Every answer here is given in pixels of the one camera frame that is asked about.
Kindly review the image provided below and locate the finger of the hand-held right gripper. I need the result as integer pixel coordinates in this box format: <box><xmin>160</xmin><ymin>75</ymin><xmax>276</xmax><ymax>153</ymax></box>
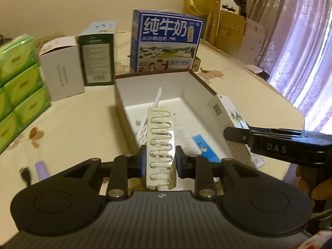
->
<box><xmin>223</xmin><ymin>127</ymin><xmax>249</xmax><ymax>146</ymax></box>
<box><xmin>249</xmin><ymin>127</ymin><xmax>325</xmax><ymax>136</ymax></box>

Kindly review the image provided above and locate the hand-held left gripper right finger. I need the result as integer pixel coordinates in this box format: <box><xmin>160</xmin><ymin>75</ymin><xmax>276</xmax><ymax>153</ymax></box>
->
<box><xmin>176</xmin><ymin>146</ymin><xmax>256</xmax><ymax>200</ymax></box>

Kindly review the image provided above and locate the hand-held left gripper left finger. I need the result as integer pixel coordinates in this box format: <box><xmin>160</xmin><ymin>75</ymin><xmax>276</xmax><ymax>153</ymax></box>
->
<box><xmin>61</xmin><ymin>145</ymin><xmax>147</xmax><ymax>201</ymax></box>

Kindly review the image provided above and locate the small white barcode box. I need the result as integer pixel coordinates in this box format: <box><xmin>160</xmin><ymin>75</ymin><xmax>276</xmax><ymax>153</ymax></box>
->
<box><xmin>207</xmin><ymin>95</ymin><xmax>251</xmax><ymax>161</ymax></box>

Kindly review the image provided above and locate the clear vial strip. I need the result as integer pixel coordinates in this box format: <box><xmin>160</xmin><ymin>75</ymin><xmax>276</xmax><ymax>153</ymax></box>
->
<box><xmin>145</xmin><ymin>105</ymin><xmax>178</xmax><ymax>190</ymax></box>

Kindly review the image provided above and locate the blue white tube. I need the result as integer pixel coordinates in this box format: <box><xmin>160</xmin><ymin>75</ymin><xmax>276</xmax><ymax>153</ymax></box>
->
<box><xmin>192</xmin><ymin>134</ymin><xmax>221</xmax><ymax>162</ymax></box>

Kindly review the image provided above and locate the brown cardboard box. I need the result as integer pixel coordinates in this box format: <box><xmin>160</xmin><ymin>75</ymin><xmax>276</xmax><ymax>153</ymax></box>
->
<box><xmin>114</xmin><ymin>69</ymin><xmax>265</xmax><ymax>170</ymax></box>

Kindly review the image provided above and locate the purple pen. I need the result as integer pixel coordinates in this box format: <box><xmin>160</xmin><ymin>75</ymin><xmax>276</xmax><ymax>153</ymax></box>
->
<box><xmin>35</xmin><ymin>161</ymin><xmax>51</xmax><ymax>184</ymax></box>

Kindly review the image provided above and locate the black cable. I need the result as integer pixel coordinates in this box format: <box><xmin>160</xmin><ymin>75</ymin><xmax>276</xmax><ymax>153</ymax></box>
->
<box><xmin>19</xmin><ymin>166</ymin><xmax>32</xmax><ymax>184</ymax></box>

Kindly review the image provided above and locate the person's right hand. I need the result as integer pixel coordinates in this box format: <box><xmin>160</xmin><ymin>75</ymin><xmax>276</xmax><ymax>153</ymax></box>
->
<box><xmin>297</xmin><ymin>165</ymin><xmax>332</xmax><ymax>200</ymax></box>

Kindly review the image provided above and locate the dark flat object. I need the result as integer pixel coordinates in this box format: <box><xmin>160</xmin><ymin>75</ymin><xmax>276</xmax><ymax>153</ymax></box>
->
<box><xmin>255</xmin><ymin>65</ymin><xmax>271</xmax><ymax>81</ymax></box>

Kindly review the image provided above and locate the purple patterned curtain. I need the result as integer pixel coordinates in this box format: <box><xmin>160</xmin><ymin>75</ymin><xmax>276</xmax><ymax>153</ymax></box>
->
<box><xmin>246</xmin><ymin>0</ymin><xmax>332</xmax><ymax>133</ymax></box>

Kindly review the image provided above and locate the red white patterned clothing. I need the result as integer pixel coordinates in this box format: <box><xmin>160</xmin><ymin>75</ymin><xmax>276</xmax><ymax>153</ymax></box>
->
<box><xmin>298</xmin><ymin>231</ymin><xmax>332</xmax><ymax>249</ymax></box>

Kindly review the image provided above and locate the brown cardboard boxes right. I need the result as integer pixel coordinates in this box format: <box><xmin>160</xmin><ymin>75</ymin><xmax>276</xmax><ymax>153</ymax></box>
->
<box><xmin>215</xmin><ymin>10</ymin><xmax>245</xmax><ymax>55</ymax></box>

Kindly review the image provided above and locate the dark green box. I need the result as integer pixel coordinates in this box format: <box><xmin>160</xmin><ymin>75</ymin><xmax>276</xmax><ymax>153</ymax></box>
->
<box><xmin>78</xmin><ymin>22</ymin><xmax>116</xmax><ymax>87</ymax></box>

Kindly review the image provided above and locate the blue milk carton box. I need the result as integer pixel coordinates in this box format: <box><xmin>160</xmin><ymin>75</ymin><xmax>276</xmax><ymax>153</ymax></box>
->
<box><xmin>130</xmin><ymin>9</ymin><xmax>205</xmax><ymax>73</ymax></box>

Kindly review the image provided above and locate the white cardboard box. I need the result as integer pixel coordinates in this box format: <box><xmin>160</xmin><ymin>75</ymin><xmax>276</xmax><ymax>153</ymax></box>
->
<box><xmin>38</xmin><ymin>36</ymin><xmax>86</xmax><ymax>101</ymax></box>

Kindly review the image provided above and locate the white carved wooden panel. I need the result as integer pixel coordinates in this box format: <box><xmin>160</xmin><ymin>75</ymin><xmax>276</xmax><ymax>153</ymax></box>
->
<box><xmin>219</xmin><ymin>0</ymin><xmax>243</xmax><ymax>13</ymax></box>

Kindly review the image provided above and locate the pack of green tissue packets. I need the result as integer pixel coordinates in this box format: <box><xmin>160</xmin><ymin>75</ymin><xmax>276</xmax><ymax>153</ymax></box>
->
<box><xmin>0</xmin><ymin>34</ymin><xmax>52</xmax><ymax>153</ymax></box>

